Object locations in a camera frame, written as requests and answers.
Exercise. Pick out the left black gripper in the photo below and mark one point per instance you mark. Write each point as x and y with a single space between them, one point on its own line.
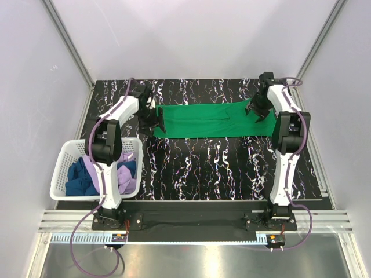
144 127

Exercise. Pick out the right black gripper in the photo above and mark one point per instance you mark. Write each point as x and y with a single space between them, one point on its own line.
262 112

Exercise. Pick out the green t shirt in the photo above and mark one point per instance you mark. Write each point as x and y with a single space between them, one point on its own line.
213 121

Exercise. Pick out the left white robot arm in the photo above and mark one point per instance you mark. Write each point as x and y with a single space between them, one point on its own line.
104 147

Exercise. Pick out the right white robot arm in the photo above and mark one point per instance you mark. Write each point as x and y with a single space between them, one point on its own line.
289 137

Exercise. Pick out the lilac t shirt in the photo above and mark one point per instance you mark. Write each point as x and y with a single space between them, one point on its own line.
126 170

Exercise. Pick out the white plastic laundry basket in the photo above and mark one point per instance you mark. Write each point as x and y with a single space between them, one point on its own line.
72 150

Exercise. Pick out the dark blue t shirt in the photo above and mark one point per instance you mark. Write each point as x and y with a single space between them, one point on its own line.
78 179

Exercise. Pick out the right orange connector box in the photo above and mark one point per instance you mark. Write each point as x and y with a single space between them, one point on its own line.
276 239

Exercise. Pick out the orange connector box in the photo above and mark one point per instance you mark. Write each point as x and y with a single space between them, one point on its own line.
276 239
119 237

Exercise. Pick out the left orange connector box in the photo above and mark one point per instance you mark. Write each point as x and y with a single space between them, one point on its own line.
119 237

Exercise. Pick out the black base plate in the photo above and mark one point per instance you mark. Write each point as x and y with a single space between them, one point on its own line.
234 231

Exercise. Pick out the left aluminium frame post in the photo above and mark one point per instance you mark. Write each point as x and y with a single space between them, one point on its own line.
64 35

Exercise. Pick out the aluminium frame post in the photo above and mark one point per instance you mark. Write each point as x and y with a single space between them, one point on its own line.
335 12
64 35

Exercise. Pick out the right aluminium frame post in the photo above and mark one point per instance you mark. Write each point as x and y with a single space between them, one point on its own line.
335 12

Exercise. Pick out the aluminium front rail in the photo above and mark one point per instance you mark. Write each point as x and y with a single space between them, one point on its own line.
321 221

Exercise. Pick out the white slotted cable duct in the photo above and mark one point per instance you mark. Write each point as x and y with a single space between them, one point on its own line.
105 238

